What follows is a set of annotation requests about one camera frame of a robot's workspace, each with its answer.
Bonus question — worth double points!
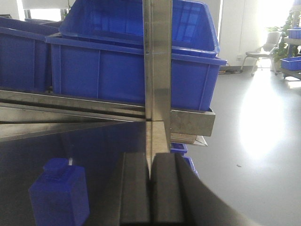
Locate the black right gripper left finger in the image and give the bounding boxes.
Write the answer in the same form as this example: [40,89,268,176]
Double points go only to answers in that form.
[120,153,151,226]

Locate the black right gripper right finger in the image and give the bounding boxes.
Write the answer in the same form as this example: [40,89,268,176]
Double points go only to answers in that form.
[151,153,249,226]

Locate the blue bottle-shaped plastic part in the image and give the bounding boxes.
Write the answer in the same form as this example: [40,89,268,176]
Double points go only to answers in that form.
[29,158,90,226]

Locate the stainless steel shelf rack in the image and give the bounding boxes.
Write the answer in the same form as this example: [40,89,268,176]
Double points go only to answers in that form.
[0,0,215,165]

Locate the distant shelf with blue bins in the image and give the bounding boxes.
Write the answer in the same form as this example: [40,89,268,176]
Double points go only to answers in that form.
[280,0,301,80]

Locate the small blue bins below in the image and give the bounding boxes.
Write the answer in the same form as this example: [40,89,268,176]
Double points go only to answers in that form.
[171,143,199,178]

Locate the blue bin on rack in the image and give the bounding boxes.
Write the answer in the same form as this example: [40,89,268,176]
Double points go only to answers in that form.
[46,36,226,111]

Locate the tilted blue bin on top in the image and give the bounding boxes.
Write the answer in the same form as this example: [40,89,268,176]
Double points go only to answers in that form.
[59,0,220,58]

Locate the grey office chair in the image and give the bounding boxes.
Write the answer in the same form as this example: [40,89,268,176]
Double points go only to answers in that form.
[240,31,282,76]

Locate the green potted plant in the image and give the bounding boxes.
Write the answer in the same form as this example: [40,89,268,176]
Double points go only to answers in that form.
[266,12,294,71]

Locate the blue bin at left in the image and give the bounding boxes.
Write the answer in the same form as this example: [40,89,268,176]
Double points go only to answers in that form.
[0,17,58,92]

